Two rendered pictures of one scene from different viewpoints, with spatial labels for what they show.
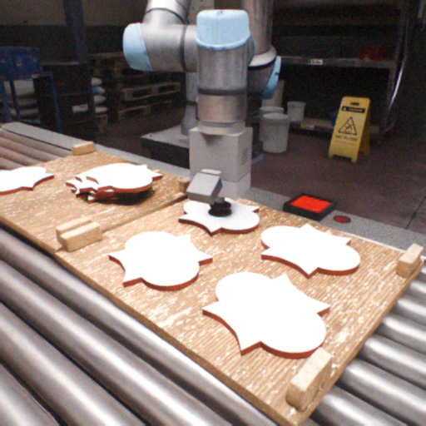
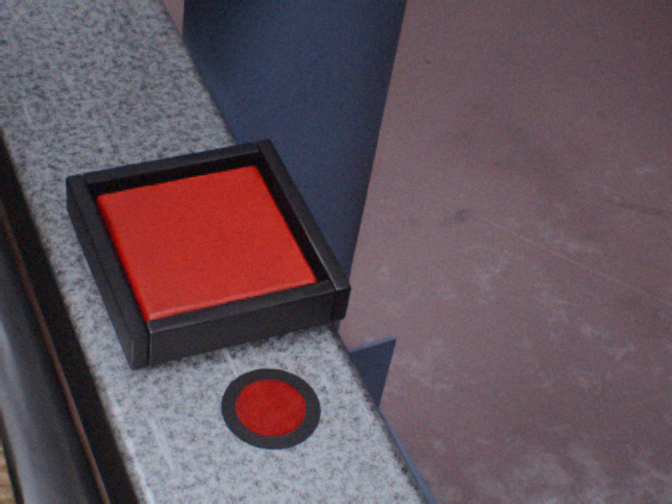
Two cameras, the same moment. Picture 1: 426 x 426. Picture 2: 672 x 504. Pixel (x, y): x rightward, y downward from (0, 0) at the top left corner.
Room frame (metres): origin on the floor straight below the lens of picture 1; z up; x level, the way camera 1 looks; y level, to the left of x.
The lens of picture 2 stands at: (0.42, -0.34, 1.26)
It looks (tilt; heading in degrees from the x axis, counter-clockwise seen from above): 46 degrees down; 20
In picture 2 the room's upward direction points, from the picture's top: 11 degrees clockwise
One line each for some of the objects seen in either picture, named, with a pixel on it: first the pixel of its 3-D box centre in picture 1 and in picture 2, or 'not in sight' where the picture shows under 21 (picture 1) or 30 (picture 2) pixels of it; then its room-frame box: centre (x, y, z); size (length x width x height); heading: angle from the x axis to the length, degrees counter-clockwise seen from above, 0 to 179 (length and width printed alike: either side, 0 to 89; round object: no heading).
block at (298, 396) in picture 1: (311, 377); not in sight; (0.26, -0.09, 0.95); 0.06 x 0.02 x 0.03; 138
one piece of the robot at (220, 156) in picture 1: (213, 159); not in sight; (0.60, 0.00, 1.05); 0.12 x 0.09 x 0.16; 154
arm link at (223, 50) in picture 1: (222, 52); not in sight; (0.62, -0.02, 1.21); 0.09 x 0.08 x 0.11; 170
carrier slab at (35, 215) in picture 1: (81, 188); not in sight; (0.78, 0.28, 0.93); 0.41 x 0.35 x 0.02; 49
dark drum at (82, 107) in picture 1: (65, 105); not in sight; (4.48, 1.63, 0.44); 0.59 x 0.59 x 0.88
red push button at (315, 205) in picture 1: (309, 206); (204, 250); (0.70, -0.19, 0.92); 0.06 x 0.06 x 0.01; 51
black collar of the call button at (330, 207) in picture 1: (309, 205); (204, 247); (0.70, -0.19, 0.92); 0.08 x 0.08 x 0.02; 51
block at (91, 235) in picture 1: (81, 236); not in sight; (0.53, 0.20, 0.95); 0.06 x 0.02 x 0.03; 138
